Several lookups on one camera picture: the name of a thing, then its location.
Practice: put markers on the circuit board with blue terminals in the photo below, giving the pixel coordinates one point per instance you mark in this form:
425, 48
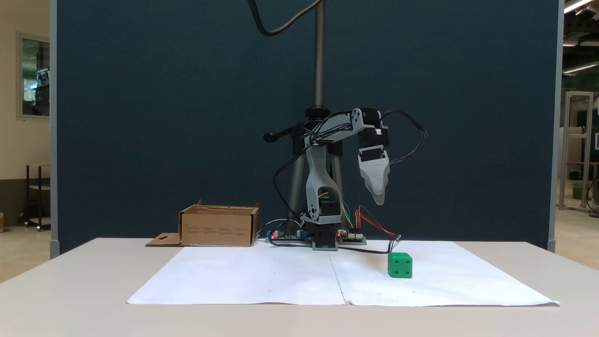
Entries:
286, 238

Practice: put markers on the dark shelf cart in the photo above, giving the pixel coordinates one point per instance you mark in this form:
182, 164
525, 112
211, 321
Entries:
39, 187

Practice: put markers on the ceiling light strip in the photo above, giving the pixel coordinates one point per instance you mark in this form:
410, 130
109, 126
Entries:
576, 5
578, 68

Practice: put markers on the brown cardboard box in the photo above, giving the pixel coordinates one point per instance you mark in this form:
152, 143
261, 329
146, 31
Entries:
217, 229

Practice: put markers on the white paper sheet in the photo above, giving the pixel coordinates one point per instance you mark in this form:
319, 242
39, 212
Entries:
252, 276
444, 285

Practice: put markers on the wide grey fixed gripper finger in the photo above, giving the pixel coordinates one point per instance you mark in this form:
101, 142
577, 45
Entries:
376, 180

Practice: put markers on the green dice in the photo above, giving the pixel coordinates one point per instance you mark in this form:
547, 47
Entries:
400, 266

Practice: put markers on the circuit board with white connectors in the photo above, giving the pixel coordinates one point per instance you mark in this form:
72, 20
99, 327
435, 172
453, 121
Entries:
352, 239

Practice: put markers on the aluminium frame structure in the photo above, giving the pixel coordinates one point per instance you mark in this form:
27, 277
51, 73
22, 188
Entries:
567, 150

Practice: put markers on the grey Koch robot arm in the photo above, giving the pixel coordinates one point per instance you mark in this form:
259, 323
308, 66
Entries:
316, 178

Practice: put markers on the dark blue partition panel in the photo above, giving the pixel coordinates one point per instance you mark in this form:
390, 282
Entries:
140, 93

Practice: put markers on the black tripod with metal pole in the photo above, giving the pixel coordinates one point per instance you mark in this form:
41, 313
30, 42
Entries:
319, 70

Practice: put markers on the framed wall window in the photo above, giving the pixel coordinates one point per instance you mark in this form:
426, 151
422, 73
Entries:
35, 77

